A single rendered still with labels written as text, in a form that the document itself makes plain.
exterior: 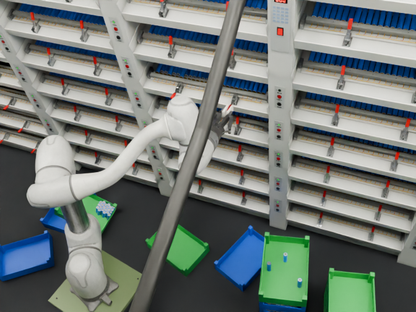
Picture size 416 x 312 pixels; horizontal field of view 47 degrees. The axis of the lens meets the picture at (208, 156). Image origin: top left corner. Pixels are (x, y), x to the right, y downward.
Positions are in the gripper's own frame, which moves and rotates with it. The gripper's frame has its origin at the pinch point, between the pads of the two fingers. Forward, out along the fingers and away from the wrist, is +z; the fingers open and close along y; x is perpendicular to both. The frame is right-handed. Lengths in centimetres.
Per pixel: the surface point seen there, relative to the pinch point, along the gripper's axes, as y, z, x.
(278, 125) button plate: 20.6, 8.0, -7.4
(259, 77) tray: 12.4, 2.3, 17.3
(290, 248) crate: 36, -10, -60
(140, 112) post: -50, 11, -20
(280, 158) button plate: 21.4, 13.4, -28.8
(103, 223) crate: -78, 0, -98
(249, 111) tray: 7.2, 7.4, -2.7
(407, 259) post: 90, 28, -87
